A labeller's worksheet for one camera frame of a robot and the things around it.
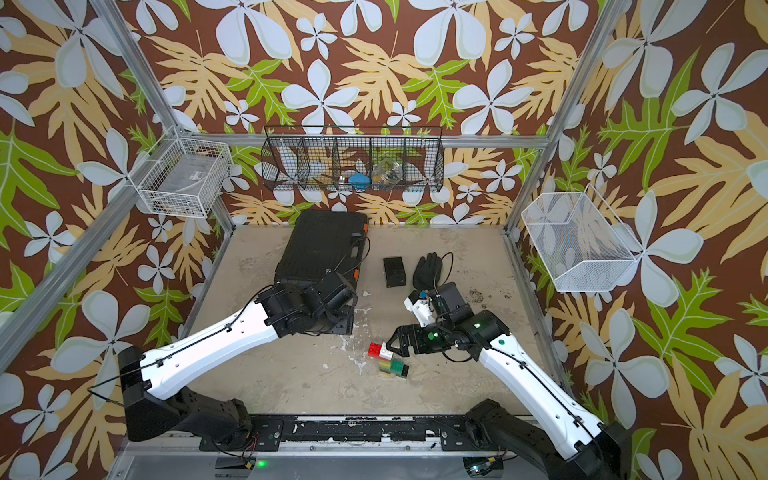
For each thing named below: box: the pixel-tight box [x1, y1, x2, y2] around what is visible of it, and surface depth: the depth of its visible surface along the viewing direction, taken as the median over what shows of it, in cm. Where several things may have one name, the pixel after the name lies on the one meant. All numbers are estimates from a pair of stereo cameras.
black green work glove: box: [413, 252, 443, 290], surface depth 107 cm
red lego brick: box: [367, 342, 382, 359], surface depth 76 cm
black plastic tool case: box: [275, 210, 369, 286], surface depth 110 cm
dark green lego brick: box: [391, 359, 405, 376], surface depth 82 cm
